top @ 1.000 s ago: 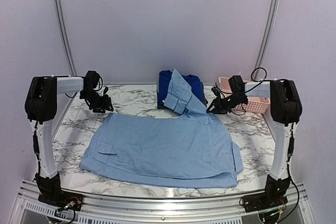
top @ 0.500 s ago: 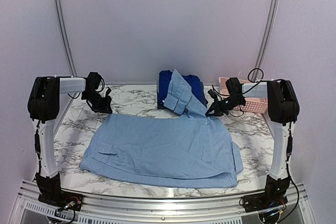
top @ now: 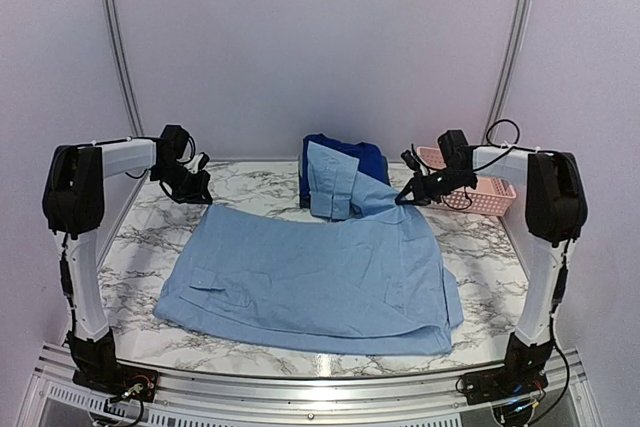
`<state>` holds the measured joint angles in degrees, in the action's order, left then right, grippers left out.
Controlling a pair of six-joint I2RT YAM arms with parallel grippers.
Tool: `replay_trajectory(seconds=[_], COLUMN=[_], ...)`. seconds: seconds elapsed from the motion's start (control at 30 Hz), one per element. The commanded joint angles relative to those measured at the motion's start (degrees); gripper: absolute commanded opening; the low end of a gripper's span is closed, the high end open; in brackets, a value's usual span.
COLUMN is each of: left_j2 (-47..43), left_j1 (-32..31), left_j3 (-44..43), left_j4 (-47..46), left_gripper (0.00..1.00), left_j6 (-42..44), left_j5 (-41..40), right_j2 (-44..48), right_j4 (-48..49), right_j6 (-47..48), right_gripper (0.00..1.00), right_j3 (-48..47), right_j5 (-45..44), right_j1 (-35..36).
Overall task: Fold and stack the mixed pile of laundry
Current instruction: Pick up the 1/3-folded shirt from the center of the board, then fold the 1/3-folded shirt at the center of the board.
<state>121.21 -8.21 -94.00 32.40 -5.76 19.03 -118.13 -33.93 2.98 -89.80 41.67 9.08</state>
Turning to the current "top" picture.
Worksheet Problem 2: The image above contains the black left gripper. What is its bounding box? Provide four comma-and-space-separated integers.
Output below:
150, 161, 211, 204

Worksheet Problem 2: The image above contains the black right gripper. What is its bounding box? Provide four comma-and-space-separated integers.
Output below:
394, 166, 473, 206

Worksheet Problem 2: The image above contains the royal blue printed t-shirt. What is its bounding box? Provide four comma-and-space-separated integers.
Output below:
298, 133, 390, 208

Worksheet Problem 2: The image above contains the light blue shirt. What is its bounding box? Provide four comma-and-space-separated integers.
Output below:
154, 143, 463, 356

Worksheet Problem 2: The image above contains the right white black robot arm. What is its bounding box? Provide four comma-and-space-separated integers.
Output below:
396, 130, 588, 405

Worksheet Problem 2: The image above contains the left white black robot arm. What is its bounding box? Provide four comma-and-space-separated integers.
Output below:
42, 124, 212, 392

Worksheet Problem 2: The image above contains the pink perforated plastic basket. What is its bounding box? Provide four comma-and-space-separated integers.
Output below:
431, 177, 517, 217

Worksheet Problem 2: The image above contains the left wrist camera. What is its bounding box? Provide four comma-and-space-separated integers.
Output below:
184, 152, 210, 174

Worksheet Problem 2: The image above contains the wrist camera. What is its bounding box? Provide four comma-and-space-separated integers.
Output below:
399, 129, 471, 173
184, 152, 210, 174

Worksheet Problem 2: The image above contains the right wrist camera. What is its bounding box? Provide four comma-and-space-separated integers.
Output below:
399, 129, 471, 173

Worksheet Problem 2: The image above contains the left aluminium corner post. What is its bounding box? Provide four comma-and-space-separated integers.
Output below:
96, 0, 154, 168

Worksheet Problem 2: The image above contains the aluminium corner post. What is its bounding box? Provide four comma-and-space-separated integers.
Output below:
483, 0, 533, 142
96, 0, 154, 168

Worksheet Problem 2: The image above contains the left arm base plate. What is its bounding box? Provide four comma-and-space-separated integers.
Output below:
73, 364, 159, 402

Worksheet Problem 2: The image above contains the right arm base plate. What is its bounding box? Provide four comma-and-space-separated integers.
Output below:
456, 367, 548, 405

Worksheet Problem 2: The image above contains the right aluminium corner post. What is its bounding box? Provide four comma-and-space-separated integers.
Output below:
483, 0, 533, 142

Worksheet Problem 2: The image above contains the aluminium front rail frame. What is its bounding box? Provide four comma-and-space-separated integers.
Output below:
16, 344, 603, 426

